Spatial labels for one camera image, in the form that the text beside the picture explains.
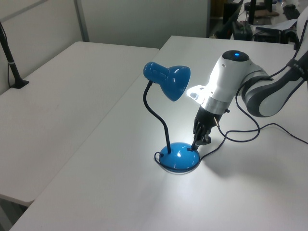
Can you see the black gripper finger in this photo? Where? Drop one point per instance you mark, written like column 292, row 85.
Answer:
column 196, row 144
column 207, row 140

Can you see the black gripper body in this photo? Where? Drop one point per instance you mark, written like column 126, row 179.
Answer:
column 205, row 120

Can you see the blue desk lamp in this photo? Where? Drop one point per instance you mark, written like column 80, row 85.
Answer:
column 178, row 158

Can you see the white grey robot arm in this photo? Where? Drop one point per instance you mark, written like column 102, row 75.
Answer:
column 228, row 79

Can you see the black green device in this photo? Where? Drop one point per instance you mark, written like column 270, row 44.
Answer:
column 243, row 31

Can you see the black equipment box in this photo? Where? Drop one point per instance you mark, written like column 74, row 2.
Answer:
column 272, row 36

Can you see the black monitor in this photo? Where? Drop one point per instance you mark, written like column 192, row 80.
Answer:
column 232, row 12

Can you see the black monitor stand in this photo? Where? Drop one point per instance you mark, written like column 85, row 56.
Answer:
column 252, row 12

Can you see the white paper sheet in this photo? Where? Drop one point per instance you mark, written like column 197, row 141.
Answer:
column 286, row 24

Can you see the white side table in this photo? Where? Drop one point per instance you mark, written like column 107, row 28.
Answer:
column 60, row 108

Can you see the black pole with clamp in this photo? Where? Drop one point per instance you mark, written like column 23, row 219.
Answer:
column 12, row 65

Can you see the grey partition post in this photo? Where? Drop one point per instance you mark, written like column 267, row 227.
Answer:
column 81, row 21

